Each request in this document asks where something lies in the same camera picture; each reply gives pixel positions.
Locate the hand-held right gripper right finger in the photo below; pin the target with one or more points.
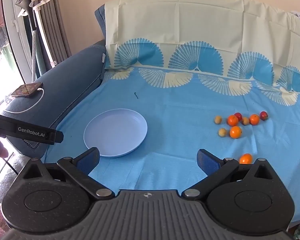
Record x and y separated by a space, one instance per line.
208 161

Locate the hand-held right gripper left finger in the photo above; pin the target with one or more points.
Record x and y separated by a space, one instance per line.
88 160

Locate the small tan fruit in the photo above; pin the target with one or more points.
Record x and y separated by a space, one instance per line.
218 119
245 121
222 132

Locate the small orange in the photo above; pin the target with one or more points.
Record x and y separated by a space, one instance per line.
246 158
235 132
254 119
232 120

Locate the light blue plate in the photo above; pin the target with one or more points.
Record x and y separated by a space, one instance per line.
115 132

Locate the small red fruit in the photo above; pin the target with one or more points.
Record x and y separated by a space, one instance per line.
264 115
239 115

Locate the smartphone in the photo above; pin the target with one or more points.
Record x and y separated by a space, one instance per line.
27 89

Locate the grey fuzzy cushion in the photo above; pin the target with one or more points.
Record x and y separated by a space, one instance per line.
5 183

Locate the blue fan-print bed sheet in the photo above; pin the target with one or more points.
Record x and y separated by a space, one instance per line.
177 105

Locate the blue fabric sofa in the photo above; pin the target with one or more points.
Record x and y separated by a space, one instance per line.
72 80

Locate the garment steamer stand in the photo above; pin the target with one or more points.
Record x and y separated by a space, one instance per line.
57 25

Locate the white window frame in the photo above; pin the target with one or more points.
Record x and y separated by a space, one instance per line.
13 30

